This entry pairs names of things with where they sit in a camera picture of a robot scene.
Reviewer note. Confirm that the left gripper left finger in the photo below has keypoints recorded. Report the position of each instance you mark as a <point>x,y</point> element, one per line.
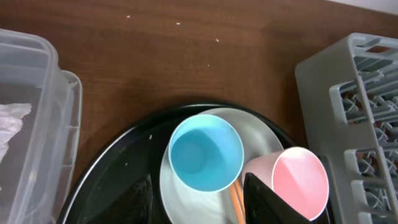
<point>134,206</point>

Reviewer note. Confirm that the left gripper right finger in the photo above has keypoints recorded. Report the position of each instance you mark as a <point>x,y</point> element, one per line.
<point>263,206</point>

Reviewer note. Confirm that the blue plastic cup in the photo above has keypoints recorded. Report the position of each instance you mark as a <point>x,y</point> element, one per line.
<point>206,153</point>

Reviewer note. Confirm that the white napkin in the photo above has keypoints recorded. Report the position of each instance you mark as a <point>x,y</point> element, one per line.
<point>11,122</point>

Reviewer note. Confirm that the grey dishwasher rack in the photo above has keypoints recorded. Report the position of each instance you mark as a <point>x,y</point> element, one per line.
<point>348,96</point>

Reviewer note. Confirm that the wooden chopstick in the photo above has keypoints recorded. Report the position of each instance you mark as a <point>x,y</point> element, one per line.
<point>236,204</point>
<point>239,194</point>

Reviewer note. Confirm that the grey round plate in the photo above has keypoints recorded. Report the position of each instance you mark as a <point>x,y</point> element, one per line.
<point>187,206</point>

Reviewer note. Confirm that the pink plastic cup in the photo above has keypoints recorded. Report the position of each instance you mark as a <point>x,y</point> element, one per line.
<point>297,176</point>

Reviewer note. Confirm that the round black tray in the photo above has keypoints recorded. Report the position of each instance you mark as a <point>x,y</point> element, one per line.
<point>135,152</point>

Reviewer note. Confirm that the clear plastic bin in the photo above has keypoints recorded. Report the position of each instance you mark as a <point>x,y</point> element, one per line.
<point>37,168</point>

